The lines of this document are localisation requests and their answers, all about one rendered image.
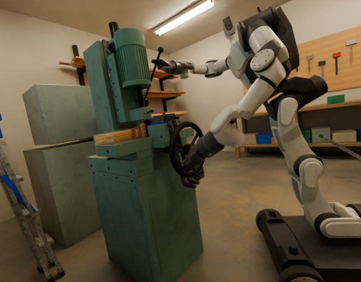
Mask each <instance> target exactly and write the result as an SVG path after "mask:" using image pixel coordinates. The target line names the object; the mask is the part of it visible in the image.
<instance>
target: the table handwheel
mask: <svg viewBox="0 0 361 282"><path fill-rule="evenodd" d="M185 127H191V128H193V129H194V130H195V131H196V132H197V133H196V135H195V137H194V138H193V140H192V142H191V144H185V145H184V146H182V145H179V144H176V140H177V136H178V134H179V133H180V131H181V130H182V129H183V128H185ZM202 136H203V133H202V131H201V129H200V128H199V127H198V126H197V125H196V124H195V123H193V122H190V121H186V122H183V123H181V124H179V125H178V126H177V127H176V128H175V129H174V132H173V133H172V136H171V138H170V142H169V147H165V148H164V151H165V152H169V157H170V161H171V164H172V166H173V168H174V170H175V171H176V173H177V174H179V175H180V176H182V177H186V178H189V177H193V176H195V175H196V174H198V173H199V171H200V170H201V168H202V166H203V164H204V161H205V160H204V161H202V162H201V163H199V165H198V166H197V167H196V168H192V171H191V172H184V171H183V170H181V168H180V167H179V165H178V163H177V160H176V157H175V147H177V148H178V151H179V153H184V154H185V155H188V152H189V150H190V148H191V146H193V145H194V143H195V141H196V139H197V137H199V138H200V137H202Z"/></svg>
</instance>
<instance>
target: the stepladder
mask: <svg viewBox="0 0 361 282"><path fill-rule="evenodd" d="M1 120H2V117H1V114H0V121H1ZM0 138H3V135H2V131H1V127H0ZM3 145H7V144H6V141H3V142H0V183H1V185H2V187H3V190H4V192H5V194H6V197H7V199H8V201H9V204H10V206H11V208H12V210H13V212H14V215H15V217H16V219H17V221H18V224H19V226H20V228H21V230H22V233H23V235H24V237H25V240H26V242H27V244H28V246H29V248H30V251H31V253H32V255H33V257H34V260H35V262H36V264H37V270H38V271H39V272H41V273H45V275H46V278H47V282H54V281H53V277H52V276H51V274H50V273H49V271H48V269H47V267H46V264H45V262H44V259H43V257H42V255H41V253H40V250H43V252H44V254H45V256H46V258H47V260H48V263H49V264H50V265H51V266H53V267H54V266H55V265H56V267H57V269H58V272H59V274H60V276H61V277H63V276H64V275H65V272H64V270H63V268H62V267H61V266H60V264H59V262H58V260H57V258H56V256H55V254H54V252H53V250H52V248H51V246H50V245H51V244H53V243H55V242H54V240H53V239H52V238H51V237H50V236H49V235H47V234H46V233H44V232H43V230H42V228H41V226H40V224H39V222H38V220H37V218H36V216H35V215H37V214H40V211H39V210H38V209H37V208H36V207H34V206H32V205H31V204H30V203H29V201H28V200H27V198H26V195H25V193H24V191H23V189H22V187H21V185H20V183H19V182H22V181H24V179H23V177H22V176H19V175H15V173H14V171H13V169H12V167H11V165H10V163H9V161H8V159H7V157H6V155H5V153H4V151H3V149H2V147H1V146H3ZM21 208H22V209H21ZM26 219H27V220H28V222H29V224H30V226H31V228H32V230H33V232H34V234H35V236H36V238H34V237H33V235H32V232H31V229H30V227H29V225H28V223H27V220H26ZM39 249H40V250H39Z"/></svg>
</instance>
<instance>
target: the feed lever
mask: <svg viewBox="0 0 361 282"><path fill-rule="evenodd" d="M163 51H164V49H163V47H161V46H160V47H158V52H159V53H158V56H157V59H156V62H155V65H154V69H153V72H152V75H151V81H152V79H153V76H154V73H155V70H156V66H157V64H158V60H159V57H160V54H161V53H162V52H163ZM149 88H150V87H148V88H147V90H146V94H145V97H144V99H145V101H144V104H145V107H148V105H149V102H148V100H147V99H146V97H147V95H148V92H149Z"/></svg>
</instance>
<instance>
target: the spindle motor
mask: <svg viewBox="0 0 361 282"><path fill-rule="evenodd" d="M113 38H114V42H115V48H116V54H117V60H118V66H119V70H120V76H121V82H122V88H123V89H125V90H133V88H135V87H142V88H143V89H146V88H148V87H151V86H152V85H151V78H150V71H149V65H148V58H147V53H146V46H145V39H144V34H143V33H142V32H141V31H140V30H138V29H135V28H123V29H119V30H117V31H116V32H115V34H114V36H113Z"/></svg>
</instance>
